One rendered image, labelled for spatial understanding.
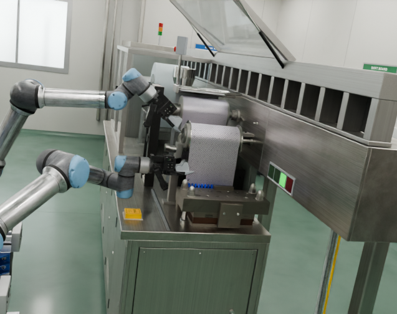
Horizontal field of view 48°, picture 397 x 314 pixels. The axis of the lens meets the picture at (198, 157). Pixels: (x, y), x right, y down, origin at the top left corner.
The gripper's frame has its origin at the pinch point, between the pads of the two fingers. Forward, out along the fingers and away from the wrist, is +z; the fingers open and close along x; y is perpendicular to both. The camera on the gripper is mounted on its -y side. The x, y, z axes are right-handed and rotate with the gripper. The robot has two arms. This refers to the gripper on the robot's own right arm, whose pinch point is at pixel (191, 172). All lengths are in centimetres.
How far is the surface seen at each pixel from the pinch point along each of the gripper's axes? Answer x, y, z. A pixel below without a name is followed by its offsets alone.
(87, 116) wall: 556, -72, -44
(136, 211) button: -10.2, -16.5, -24.7
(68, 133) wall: 556, -103, -72
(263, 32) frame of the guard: -14, 66, 19
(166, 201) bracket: 7.8, -17.7, -8.5
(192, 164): -0.2, 3.9, 0.4
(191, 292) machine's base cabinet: -25, -47, 1
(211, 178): -0.2, -2.2, 10.4
